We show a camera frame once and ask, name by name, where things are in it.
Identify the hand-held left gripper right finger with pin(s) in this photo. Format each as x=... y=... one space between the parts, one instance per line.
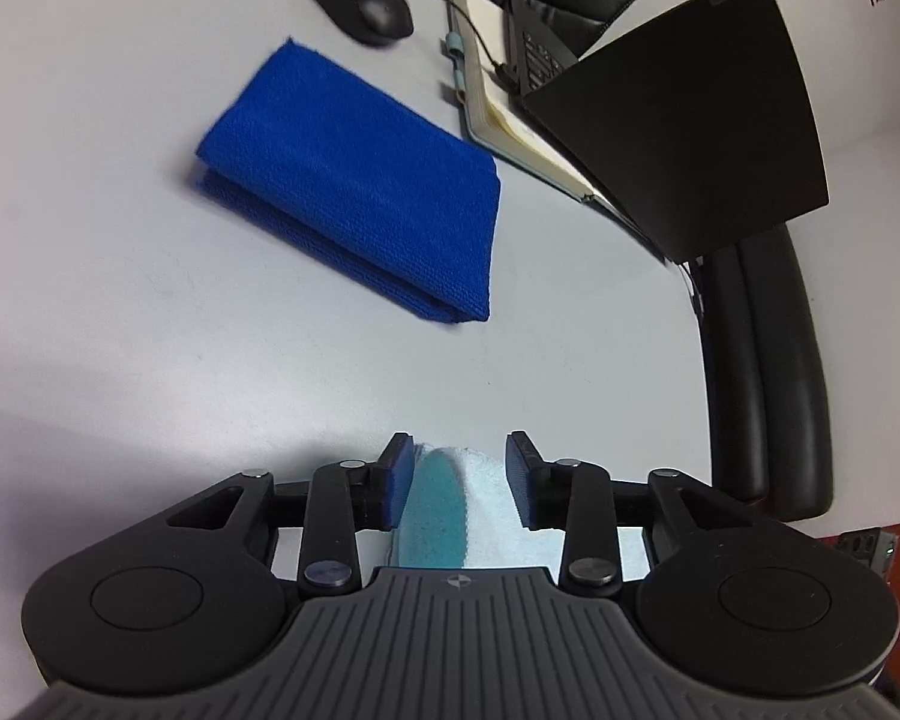
x=521 y=480

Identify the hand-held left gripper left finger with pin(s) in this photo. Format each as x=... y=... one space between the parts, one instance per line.
x=397 y=480

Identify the light blue towel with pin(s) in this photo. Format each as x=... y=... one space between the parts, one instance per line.
x=487 y=510

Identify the folded dark blue cloth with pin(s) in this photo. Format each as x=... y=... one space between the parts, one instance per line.
x=345 y=180

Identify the grey power strip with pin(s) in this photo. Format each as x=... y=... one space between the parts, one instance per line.
x=866 y=549

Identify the cream paper notebook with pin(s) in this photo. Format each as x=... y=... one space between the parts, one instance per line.
x=495 y=120

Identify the black laptop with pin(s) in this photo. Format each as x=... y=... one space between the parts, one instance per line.
x=682 y=127

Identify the black computer mouse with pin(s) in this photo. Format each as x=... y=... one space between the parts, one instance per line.
x=360 y=0

